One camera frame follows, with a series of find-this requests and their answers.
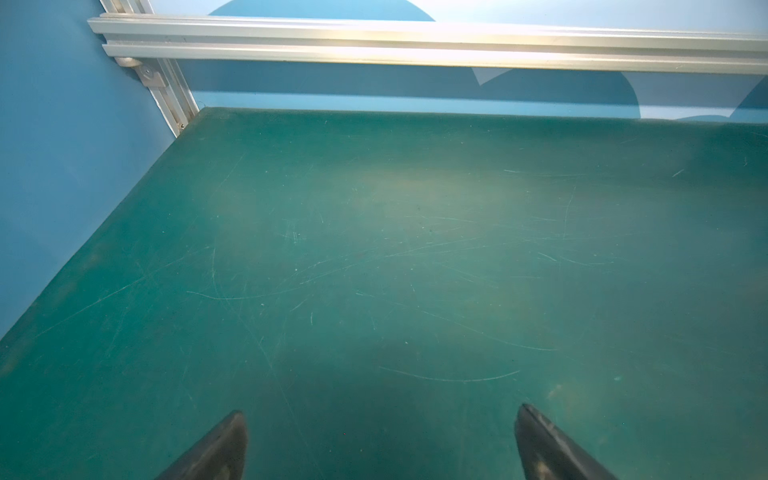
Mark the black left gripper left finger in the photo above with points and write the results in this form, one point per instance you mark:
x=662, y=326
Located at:
x=219, y=454

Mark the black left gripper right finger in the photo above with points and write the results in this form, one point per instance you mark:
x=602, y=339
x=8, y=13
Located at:
x=547, y=452

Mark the aluminium left corner post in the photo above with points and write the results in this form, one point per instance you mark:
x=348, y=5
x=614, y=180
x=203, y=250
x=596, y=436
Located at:
x=162, y=77

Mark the aluminium back frame rail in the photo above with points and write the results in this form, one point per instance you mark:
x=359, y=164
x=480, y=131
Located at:
x=429, y=44

